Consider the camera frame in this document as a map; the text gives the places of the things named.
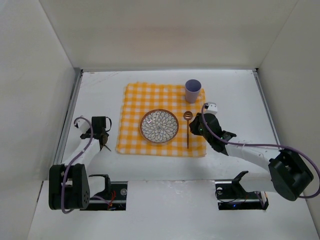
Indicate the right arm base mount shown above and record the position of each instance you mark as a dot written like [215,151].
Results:
[231,195]

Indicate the left aluminium rail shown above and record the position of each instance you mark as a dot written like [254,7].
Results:
[62,141]

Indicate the yellow checkered cloth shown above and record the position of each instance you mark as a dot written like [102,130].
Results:
[139,98]

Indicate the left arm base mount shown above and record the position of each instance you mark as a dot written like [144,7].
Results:
[106,195]

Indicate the copper spoon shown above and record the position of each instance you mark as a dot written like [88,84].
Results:
[188,115]

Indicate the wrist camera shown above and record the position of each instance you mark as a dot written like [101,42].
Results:
[210,108]
[82,124]

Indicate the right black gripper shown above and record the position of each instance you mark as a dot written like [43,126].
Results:
[196,125]

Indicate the lilac cup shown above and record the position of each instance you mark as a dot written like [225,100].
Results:
[192,90]

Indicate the right aluminium rail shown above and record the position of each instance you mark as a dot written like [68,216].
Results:
[266,107]

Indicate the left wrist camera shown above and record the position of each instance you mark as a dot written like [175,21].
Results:
[82,124]

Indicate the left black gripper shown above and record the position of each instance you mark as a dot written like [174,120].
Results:
[102,139]

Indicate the floral patterned plate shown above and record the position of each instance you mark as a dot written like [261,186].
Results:
[159,126]

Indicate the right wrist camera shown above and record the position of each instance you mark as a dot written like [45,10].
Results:
[210,108]

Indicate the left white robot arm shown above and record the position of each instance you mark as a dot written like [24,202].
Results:
[70,187]

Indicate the aluminium rail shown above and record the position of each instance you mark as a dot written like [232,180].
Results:
[62,141]
[266,107]

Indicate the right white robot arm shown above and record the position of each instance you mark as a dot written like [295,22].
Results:
[287,171]

